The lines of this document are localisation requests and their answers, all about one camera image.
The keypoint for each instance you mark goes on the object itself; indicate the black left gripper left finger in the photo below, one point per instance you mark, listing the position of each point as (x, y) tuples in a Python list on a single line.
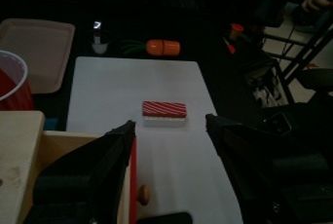
[(86, 176)]

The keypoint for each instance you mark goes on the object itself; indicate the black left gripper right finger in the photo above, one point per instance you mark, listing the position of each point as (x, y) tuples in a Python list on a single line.
[(252, 169)]

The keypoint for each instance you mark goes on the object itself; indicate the white toy rice block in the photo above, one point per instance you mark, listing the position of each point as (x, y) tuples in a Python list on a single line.
[(165, 122)]

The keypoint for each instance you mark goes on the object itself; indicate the red-fronted wooden drawer with knob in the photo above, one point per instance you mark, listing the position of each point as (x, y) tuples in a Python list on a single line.
[(57, 140)]

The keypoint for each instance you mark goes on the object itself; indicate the wooden box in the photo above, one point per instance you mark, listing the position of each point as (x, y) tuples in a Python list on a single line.
[(18, 156)]

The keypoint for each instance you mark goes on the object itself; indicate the small blue piece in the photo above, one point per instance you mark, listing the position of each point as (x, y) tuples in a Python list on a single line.
[(51, 124)]

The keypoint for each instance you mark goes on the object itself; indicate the white cutting board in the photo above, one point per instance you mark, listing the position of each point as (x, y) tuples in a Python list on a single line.
[(130, 82)]

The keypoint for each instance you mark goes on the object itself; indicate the red plastic cup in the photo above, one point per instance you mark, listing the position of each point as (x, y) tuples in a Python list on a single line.
[(12, 88)]

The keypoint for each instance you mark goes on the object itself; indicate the black metal chair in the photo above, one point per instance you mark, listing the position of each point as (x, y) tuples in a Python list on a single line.
[(304, 52)]

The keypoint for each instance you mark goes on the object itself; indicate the small orange red object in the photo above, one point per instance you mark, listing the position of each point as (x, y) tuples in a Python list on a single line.
[(236, 31)]

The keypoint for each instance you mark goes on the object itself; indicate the orange toy carrot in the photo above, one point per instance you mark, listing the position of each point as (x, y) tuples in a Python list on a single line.
[(162, 47)]

